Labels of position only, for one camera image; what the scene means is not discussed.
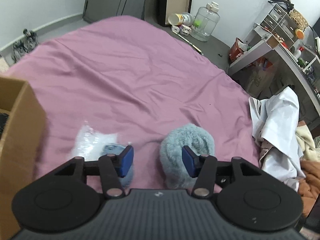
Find blue denim pouch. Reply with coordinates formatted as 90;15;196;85
103;144;134;188

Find grey plush paw slipper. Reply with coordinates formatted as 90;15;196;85
160;124;215;189

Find clear bag white beads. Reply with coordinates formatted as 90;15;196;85
71;121;118;161

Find brown cardboard box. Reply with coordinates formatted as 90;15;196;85
1;76;46;239

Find pink bed sheet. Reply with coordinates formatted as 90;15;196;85
7;16;258;189

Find white crumpled cloth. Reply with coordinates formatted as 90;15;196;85
248;87;305;191

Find red basket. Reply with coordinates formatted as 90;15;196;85
229;37;248;62

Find orange brown blanket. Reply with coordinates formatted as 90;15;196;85
298;160;320;217

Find white desk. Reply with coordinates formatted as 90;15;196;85
227;23;319;114

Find white paper cup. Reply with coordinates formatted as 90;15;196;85
168;12;194;26

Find clear plastic water jug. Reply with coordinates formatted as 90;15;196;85
190;2;220;42

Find grey sneakers pair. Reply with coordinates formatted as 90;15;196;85
11;29;39;63

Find white drawer organizer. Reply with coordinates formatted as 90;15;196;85
259;3;298;47

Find grey door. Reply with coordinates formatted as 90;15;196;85
82;0;161;23

